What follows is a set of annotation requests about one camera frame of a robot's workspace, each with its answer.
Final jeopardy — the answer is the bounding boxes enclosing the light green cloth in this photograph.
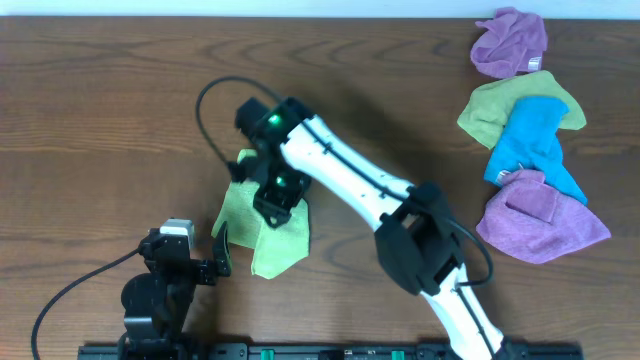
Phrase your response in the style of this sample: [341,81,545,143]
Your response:
[210,148,311,280]

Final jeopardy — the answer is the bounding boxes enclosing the olive green cloth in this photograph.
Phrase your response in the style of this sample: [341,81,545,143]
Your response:
[457,70,587,149]

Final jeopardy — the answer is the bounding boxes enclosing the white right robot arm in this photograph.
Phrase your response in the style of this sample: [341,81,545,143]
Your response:
[235,98,504,359]

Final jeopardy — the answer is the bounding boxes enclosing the large purple cloth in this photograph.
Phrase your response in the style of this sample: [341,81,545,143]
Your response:
[476,169,611,264]

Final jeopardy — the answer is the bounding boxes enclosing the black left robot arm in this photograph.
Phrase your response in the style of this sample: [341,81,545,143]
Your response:
[116,219,232,360]

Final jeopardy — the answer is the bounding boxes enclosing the small purple cloth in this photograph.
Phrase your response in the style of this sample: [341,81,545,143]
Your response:
[470,7,548,79]

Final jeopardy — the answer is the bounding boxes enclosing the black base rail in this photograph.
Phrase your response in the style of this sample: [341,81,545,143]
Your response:
[77,340,585,360]

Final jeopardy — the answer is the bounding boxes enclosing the blue cloth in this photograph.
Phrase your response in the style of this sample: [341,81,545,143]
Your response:
[483,96,588,205]

